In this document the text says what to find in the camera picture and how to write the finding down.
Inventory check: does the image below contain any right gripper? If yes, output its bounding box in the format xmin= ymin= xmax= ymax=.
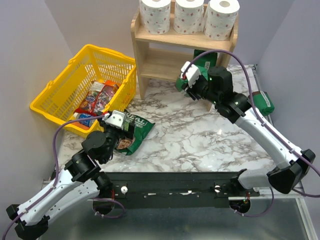
xmin=181 ymin=73 xmax=220 ymax=106

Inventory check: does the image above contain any green roll brown end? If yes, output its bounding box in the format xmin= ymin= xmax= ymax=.
xmin=194 ymin=52 xmax=218 ymax=70

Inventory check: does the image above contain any floral paper towel roll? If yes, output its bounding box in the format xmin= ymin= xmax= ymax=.
xmin=173 ymin=0 xmax=205 ymax=35
xmin=139 ymin=0 xmax=171 ymax=35
xmin=204 ymin=0 xmax=240 ymax=41

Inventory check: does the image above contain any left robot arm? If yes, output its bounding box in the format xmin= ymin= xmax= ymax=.
xmin=6 ymin=110 xmax=135 ymax=240

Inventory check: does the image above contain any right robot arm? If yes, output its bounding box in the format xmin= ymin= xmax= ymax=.
xmin=176 ymin=64 xmax=316 ymax=196

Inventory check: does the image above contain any wooden two-tier shelf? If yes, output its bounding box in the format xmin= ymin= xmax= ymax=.
xmin=130 ymin=0 xmax=239 ymax=100

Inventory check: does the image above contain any blue label bottle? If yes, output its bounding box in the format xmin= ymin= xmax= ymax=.
xmin=72 ymin=112 xmax=97 ymax=126

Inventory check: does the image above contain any green chip bag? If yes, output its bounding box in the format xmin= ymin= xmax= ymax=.
xmin=116 ymin=109 xmax=155 ymax=156

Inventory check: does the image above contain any red candy bag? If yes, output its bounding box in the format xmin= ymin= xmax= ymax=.
xmin=74 ymin=81 xmax=119 ymax=116

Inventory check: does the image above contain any orange snack packet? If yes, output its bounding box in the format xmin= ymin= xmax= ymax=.
xmin=104 ymin=80 xmax=121 ymax=89

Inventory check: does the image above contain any yellow plastic shopping basket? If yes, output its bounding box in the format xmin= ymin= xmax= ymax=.
xmin=30 ymin=44 xmax=137 ymax=125

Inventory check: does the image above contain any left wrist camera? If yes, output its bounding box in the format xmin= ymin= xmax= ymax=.
xmin=102 ymin=110 xmax=127 ymax=130

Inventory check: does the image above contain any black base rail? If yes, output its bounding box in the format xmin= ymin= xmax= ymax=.
xmin=92 ymin=172 xmax=260 ymax=209

